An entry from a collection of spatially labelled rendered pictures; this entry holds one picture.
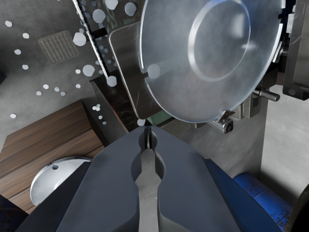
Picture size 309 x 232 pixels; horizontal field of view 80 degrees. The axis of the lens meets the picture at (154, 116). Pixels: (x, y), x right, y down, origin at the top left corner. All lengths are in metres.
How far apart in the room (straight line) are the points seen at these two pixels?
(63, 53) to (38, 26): 0.20
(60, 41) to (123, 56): 0.62
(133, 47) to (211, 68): 0.14
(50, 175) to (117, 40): 0.69
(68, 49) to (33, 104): 0.37
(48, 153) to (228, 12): 0.73
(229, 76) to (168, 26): 0.16
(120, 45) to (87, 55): 0.79
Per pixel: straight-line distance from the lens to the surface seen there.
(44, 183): 0.88
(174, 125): 0.53
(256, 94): 0.50
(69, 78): 1.06
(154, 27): 0.27
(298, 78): 0.30
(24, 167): 0.85
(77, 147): 0.82
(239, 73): 0.40
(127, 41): 0.26
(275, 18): 0.44
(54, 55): 0.87
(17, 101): 1.11
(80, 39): 0.38
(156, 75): 0.28
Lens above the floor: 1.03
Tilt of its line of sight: 53 degrees down
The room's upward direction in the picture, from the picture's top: 133 degrees clockwise
